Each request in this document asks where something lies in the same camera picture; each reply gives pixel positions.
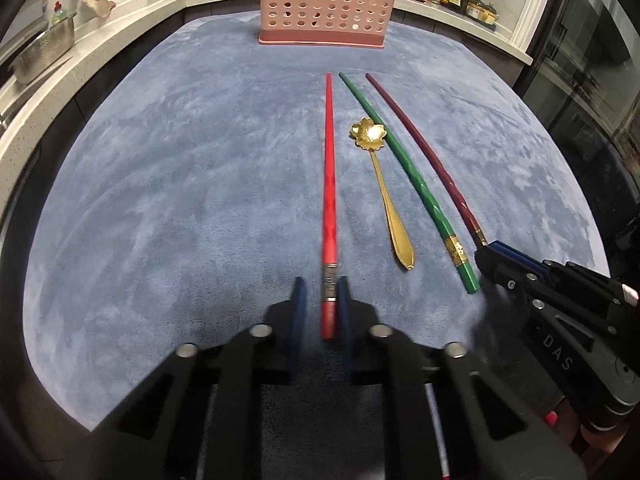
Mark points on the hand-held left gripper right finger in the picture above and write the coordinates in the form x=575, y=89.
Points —
x=345, y=310

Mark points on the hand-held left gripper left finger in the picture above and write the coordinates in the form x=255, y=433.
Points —
x=298, y=310

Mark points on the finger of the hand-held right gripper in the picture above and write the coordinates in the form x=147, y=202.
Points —
x=492, y=266
x=520, y=260

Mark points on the green chopstick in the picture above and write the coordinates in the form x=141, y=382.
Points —
x=456, y=249

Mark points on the dark red chopstick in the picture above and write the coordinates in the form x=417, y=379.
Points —
x=434, y=160

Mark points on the gold flower spoon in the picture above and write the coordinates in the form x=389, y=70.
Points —
x=369, y=133

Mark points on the pink perforated utensil holder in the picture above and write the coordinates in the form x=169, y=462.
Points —
x=320, y=10

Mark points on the blue-grey plush mat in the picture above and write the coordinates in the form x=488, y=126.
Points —
x=175, y=185

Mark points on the black framed glass door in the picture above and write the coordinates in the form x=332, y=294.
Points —
x=580, y=60

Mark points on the spice jar rack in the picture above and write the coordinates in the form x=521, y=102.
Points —
x=483, y=12

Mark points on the steel colander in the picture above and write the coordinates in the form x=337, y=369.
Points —
x=42, y=50

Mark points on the green dish soap bottle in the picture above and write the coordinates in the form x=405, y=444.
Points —
x=59, y=15

